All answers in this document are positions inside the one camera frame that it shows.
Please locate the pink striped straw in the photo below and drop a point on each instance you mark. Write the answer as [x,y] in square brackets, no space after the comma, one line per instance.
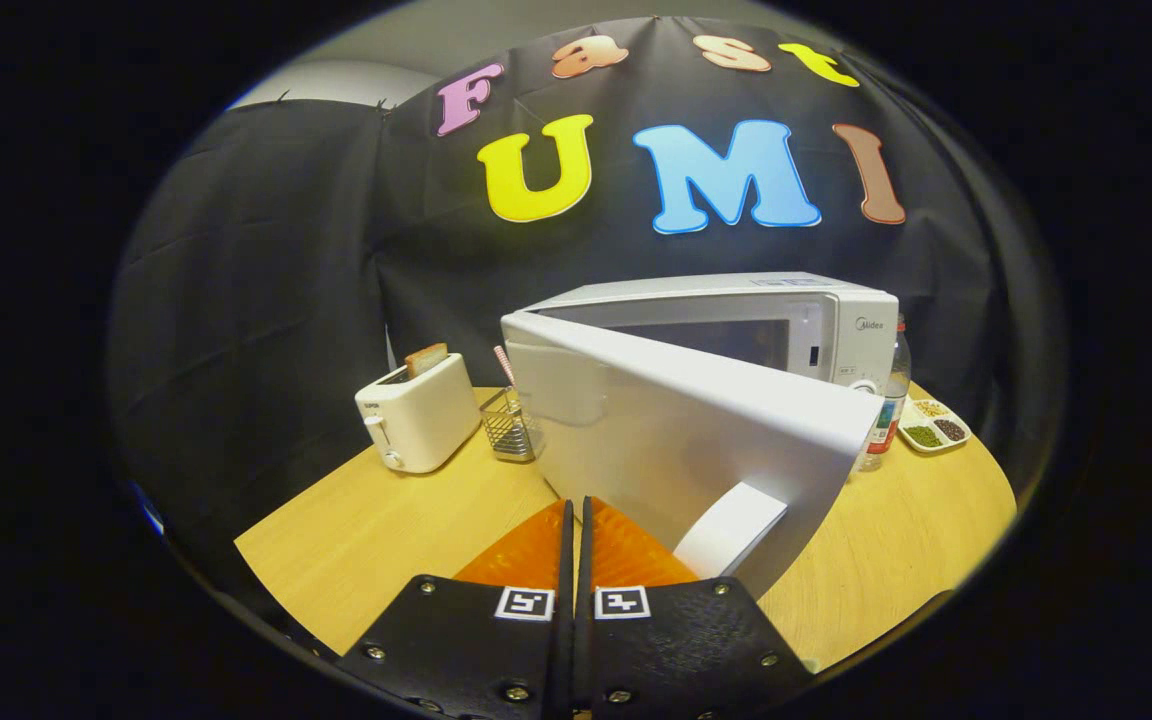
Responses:
[504,366]

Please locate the white divided dish of beans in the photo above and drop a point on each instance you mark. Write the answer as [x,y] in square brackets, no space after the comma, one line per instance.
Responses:
[936,430]

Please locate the toast slice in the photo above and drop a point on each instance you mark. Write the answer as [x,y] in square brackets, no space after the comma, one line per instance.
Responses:
[426,360]

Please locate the white microwave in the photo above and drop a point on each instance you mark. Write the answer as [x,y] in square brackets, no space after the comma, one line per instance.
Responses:
[696,440]

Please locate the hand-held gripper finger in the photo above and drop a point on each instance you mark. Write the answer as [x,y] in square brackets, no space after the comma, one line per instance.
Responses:
[564,650]
[584,650]

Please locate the white toaster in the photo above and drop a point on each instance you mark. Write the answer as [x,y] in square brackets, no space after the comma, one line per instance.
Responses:
[426,420]

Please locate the clear plastic bottle red label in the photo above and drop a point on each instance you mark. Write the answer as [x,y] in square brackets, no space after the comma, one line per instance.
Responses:
[896,380]

